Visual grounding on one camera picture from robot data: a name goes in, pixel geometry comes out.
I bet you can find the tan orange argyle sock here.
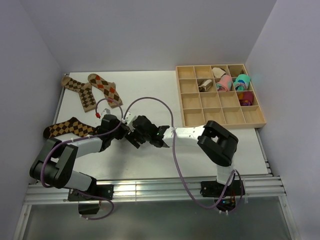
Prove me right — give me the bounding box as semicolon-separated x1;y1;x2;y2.
87;73;123;108

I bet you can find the brown tan striped sock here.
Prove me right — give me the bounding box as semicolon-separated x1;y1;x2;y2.
198;79;213;93

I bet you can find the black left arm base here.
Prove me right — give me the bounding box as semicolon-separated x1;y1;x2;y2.
67;184;115;221

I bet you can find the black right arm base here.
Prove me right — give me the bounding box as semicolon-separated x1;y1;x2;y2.
200;180;246;212

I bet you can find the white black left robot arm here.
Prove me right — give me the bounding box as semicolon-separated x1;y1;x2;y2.
29;114;130;200

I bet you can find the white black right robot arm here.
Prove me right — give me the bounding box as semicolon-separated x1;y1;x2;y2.
121;114;239;195

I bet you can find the brown yellow argyle sock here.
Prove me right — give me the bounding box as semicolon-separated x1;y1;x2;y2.
43;117;96;139

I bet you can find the tan brown argyle sock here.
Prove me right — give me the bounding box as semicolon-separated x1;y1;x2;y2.
61;76;97;113

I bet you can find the wooden compartment organizer box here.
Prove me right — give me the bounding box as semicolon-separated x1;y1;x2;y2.
175;64;267;129

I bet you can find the pink rolled sock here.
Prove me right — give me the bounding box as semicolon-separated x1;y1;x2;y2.
216;74;233;92

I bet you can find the cream rolled sock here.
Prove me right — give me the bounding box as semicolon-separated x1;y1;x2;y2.
212;67;226;78

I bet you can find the maroon rolled sock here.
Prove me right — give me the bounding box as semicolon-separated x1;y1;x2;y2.
238;91;254;106

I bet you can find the teal rolled sock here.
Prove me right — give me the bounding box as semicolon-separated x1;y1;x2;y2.
234;74;251;91

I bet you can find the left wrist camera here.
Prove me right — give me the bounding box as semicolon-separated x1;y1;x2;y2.
95;108;111;119

